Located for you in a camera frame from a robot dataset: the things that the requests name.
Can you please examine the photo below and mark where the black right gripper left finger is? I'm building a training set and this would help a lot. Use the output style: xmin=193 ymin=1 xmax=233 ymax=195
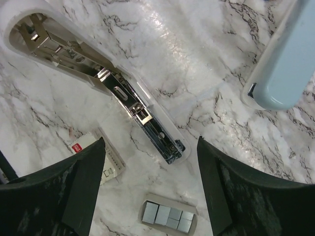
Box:
xmin=0 ymin=151 xmax=100 ymax=236

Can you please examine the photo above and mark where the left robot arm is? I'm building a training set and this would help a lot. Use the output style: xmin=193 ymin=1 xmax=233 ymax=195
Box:
xmin=0 ymin=152 xmax=18 ymax=184

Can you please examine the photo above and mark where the white staple box sleeve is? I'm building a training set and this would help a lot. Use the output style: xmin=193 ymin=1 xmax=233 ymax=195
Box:
xmin=68 ymin=127 xmax=126 ymax=185

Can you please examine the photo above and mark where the light blue stapler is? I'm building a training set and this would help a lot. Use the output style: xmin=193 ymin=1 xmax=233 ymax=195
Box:
xmin=241 ymin=0 xmax=315 ymax=111

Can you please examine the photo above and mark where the staple tray with staples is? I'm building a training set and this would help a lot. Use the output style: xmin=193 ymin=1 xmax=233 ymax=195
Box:
xmin=138 ymin=193 xmax=197 ymax=236

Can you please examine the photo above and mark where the white stapler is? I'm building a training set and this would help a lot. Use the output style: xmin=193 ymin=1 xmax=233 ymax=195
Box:
xmin=0 ymin=0 xmax=191 ymax=164

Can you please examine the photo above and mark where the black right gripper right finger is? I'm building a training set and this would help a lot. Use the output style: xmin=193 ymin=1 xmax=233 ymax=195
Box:
xmin=197 ymin=137 xmax=315 ymax=236

